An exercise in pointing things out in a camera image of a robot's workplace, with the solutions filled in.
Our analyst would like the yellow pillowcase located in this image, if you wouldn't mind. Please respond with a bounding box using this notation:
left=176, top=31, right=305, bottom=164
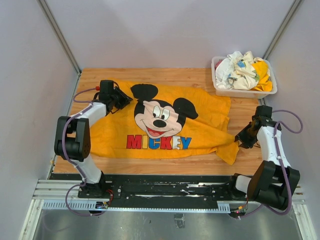
left=90, top=80, right=239, bottom=165

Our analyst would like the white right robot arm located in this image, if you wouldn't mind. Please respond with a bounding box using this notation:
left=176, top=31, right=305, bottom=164
left=229, top=105, right=301, bottom=215

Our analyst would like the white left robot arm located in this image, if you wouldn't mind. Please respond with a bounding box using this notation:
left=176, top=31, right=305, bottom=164
left=54, top=80, right=133, bottom=198

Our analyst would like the yellow cloth in basket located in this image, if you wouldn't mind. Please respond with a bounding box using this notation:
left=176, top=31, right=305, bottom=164
left=251, top=61, right=273, bottom=92

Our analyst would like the white plastic basket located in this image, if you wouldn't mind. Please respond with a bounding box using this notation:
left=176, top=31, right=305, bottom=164
left=211, top=52, right=278, bottom=99

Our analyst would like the white crumpled cloth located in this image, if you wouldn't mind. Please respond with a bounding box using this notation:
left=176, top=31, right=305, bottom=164
left=215, top=51, right=264, bottom=91

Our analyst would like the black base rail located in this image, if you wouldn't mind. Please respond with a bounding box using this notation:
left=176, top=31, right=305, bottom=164
left=50, top=173, right=248, bottom=211

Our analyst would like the aluminium frame post left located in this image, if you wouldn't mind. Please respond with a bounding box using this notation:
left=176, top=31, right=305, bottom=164
left=37, top=0, right=82, bottom=76

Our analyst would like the aluminium frame post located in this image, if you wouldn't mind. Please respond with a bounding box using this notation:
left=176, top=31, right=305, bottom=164
left=263, top=0, right=304, bottom=60
left=37, top=0, right=82, bottom=76

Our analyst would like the white cable duct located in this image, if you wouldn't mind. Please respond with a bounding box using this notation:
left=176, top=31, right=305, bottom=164
left=42, top=197, right=231, bottom=214

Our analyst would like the aluminium frame post right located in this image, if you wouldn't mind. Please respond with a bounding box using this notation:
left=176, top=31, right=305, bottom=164
left=263, top=0, right=304, bottom=60

